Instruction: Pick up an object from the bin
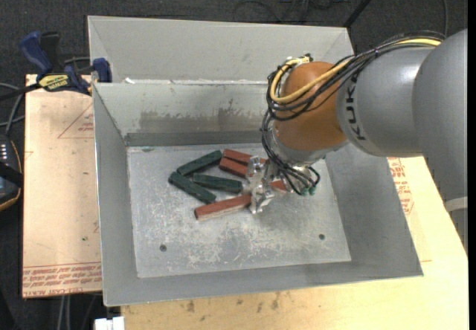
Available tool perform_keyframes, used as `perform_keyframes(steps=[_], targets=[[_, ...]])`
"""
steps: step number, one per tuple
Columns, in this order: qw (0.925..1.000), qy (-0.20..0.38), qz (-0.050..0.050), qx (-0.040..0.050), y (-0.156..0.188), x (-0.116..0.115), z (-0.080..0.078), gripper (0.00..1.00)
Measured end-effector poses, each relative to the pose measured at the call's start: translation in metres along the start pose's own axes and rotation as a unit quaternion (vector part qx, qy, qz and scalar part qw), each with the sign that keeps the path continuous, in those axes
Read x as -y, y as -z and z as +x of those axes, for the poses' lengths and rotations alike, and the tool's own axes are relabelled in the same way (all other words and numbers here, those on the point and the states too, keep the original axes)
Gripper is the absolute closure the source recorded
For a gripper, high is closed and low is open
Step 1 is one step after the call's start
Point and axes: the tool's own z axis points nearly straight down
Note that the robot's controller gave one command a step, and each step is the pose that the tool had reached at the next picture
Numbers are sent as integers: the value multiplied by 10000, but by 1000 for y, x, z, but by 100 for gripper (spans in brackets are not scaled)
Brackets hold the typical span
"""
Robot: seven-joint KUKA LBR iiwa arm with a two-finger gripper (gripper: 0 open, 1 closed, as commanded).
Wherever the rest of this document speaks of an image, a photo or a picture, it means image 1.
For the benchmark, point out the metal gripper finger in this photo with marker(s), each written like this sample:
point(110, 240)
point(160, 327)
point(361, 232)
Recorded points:
point(255, 168)
point(261, 203)

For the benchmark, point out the dark green flat block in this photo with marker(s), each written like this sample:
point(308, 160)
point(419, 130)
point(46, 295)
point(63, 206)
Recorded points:
point(200, 162)
point(191, 188)
point(217, 183)

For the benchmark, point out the red-brown flat block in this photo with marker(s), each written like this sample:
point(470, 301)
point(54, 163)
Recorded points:
point(223, 207)
point(240, 155)
point(234, 168)

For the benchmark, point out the grey metal bin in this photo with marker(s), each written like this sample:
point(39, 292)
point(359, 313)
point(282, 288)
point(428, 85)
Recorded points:
point(223, 239)

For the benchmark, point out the brown cardboard board red print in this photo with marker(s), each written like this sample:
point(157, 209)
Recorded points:
point(59, 180)

